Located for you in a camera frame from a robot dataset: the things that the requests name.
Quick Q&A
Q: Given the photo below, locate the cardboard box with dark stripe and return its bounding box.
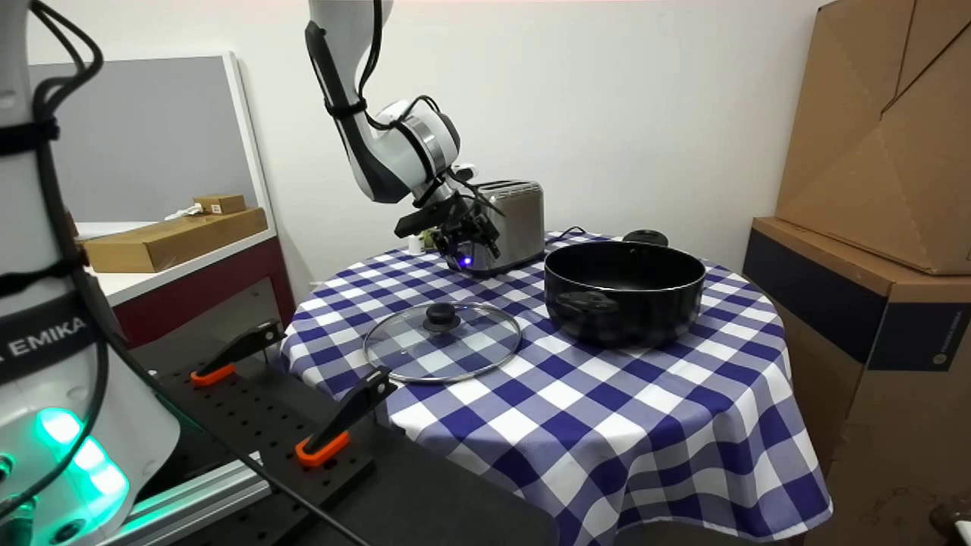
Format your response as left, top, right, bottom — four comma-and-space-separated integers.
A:
741, 215, 971, 546

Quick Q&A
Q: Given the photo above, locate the blue white checkered tablecloth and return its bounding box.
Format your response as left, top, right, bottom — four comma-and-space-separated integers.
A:
280, 227, 839, 546

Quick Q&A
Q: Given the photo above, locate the black perforated breadboard plate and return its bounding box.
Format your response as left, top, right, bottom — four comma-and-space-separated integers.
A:
149, 340, 381, 546

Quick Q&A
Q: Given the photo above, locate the grey partition panel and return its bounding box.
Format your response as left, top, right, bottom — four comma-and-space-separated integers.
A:
29, 52, 273, 227

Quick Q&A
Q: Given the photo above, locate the black cable across breadboard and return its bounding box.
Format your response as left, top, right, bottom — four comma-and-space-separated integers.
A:
93, 320, 376, 546

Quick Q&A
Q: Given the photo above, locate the red desk with white top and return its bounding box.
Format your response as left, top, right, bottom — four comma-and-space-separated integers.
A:
77, 215, 300, 353

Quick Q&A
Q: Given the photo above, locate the aluminium extrusion rail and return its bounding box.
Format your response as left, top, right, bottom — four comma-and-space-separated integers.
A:
99, 465, 273, 546

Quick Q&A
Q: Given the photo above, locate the glass pot lid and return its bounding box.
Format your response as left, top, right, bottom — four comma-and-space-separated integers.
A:
358, 296, 525, 388

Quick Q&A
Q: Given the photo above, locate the silver toaster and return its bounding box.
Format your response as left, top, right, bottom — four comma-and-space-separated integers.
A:
440, 175, 549, 279

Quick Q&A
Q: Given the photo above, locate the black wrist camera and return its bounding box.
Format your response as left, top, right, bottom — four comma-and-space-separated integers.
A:
391, 204, 450, 243

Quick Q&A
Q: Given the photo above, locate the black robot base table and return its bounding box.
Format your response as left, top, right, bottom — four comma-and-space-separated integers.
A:
128, 328, 563, 546

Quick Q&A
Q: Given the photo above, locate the black cooking pot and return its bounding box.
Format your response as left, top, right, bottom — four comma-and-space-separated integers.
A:
541, 227, 711, 350

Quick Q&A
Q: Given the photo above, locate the flat cardboard box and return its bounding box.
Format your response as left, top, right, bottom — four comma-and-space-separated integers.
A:
79, 204, 273, 277

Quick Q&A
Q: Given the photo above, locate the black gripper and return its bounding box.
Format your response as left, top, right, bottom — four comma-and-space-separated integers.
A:
435, 180, 504, 261

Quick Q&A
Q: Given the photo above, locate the orange black bar clamp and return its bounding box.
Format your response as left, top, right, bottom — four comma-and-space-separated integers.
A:
185, 319, 288, 391
293, 367, 401, 474

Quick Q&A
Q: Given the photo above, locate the large cardboard box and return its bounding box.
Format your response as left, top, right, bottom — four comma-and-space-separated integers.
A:
770, 0, 971, 279

